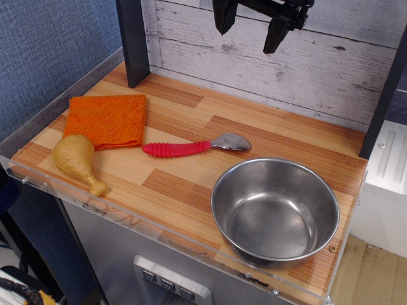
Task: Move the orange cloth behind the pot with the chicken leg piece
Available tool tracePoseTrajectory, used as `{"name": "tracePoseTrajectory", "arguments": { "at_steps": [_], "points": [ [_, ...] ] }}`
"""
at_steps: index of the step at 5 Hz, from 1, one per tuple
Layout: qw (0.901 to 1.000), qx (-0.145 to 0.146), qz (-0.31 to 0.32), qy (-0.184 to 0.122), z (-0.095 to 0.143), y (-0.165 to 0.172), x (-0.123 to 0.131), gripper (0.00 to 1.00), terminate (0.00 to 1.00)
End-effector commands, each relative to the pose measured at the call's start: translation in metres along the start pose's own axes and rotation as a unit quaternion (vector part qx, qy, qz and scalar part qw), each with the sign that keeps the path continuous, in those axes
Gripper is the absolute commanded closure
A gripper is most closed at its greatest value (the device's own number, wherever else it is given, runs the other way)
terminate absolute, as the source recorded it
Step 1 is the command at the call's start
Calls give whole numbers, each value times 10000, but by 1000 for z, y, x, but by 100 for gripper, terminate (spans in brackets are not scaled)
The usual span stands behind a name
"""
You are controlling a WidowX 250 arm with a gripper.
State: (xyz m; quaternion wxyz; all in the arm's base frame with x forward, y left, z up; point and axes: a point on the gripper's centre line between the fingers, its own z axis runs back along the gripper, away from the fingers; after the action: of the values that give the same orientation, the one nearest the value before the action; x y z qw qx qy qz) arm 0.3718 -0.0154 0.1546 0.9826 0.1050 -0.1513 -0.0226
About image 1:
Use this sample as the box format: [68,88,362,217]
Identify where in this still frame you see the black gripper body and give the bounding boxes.
[238,0,315,31]

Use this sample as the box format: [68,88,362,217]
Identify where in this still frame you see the stainless steel bowl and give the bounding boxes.
[210,158,340,269]

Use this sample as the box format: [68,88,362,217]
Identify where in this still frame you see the dark grey right post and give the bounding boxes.
[359,29,406,159]

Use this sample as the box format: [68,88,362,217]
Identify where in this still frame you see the dark grey left post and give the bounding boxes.
[116,0,150,88]

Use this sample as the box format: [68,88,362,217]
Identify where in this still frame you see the plastic toy chicken drumstick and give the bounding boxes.
[51,135,107,196]

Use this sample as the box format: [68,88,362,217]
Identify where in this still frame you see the white grooved side cabinet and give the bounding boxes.
[350,121,406,257]

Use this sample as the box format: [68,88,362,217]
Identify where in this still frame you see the silver button panel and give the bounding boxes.
[133,255,212,304]

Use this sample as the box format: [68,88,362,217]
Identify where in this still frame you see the orange cloth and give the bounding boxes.
[63,94,147,151]

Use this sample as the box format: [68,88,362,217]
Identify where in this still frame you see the clear acrylic table guard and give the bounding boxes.
[1,50,367,304]

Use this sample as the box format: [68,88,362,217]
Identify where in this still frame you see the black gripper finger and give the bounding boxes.
[263,17,290,54]
[212,0,238,35]

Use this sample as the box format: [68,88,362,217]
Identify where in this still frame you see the dark grey post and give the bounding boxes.
[359,29,406,159]
[116,0,150,88]

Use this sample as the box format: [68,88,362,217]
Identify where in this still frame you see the yellow and black object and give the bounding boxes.
[1,278,57,305]

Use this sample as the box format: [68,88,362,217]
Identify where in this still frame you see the red-handled metal spoon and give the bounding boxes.
[142,133,252,158]

